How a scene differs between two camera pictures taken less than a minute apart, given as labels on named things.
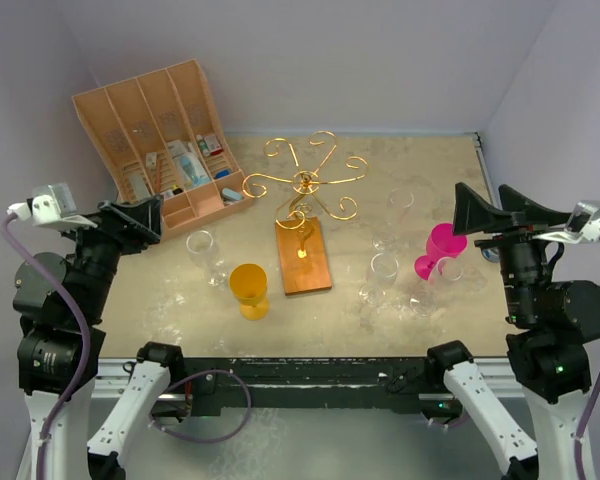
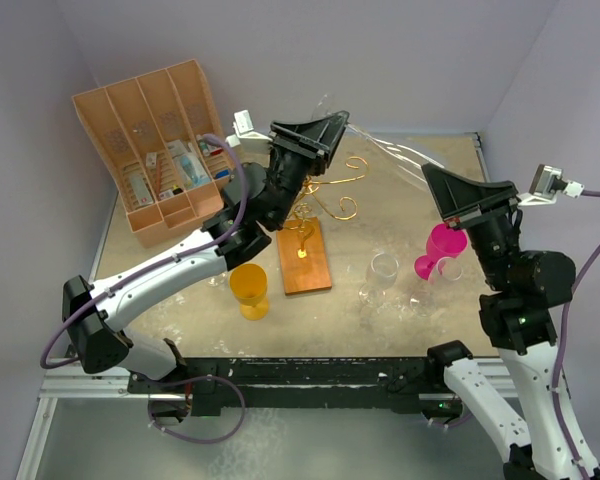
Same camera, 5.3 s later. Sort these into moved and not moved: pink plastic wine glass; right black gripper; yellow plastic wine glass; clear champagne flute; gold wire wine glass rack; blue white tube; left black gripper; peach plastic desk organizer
Moved: right black gripper; left black gripper; clear champagne flute
Not moved: pink plastic wine glass; gold wire wine glass rack; yellow plastic wine glass; peach plastic desk organizer; blue white tube
